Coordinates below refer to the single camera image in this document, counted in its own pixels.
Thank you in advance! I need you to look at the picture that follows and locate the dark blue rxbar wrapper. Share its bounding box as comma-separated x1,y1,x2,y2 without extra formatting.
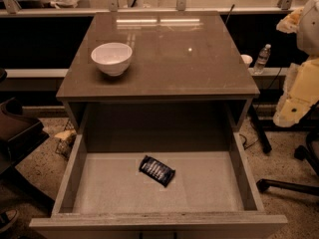
139,155,175,187

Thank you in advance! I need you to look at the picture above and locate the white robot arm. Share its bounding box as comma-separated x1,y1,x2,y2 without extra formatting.
273,0,319,127

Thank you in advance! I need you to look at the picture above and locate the grey cabinet with counter top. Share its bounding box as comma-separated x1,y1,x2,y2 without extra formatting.
57,12,258,152

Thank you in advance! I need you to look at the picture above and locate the open grey top drawer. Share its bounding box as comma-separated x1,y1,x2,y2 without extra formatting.
30,134,287,239

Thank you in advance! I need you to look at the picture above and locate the white ceramic bowl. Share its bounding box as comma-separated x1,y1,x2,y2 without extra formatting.
91,43,133,77

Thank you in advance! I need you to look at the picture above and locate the white paper cup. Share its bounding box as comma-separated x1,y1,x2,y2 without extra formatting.
241,54,252,67

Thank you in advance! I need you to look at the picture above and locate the clear plastic water bottle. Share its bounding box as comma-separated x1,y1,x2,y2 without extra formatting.
253,44,271,75

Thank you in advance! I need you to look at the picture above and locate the dark brown chair left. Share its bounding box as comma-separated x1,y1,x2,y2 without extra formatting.
0,98,55,212

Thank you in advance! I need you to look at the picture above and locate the black office chair base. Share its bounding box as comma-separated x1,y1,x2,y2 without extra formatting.
256,100,319,197

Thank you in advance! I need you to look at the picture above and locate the shoe at left edge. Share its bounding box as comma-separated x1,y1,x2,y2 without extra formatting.
0,209,19,233

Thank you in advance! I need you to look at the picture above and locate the wire basket with yellow item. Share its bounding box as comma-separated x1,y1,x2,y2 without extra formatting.
55,120,77,159

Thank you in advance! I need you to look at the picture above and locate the black cable on floor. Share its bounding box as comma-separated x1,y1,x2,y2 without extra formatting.
238,67,283,151

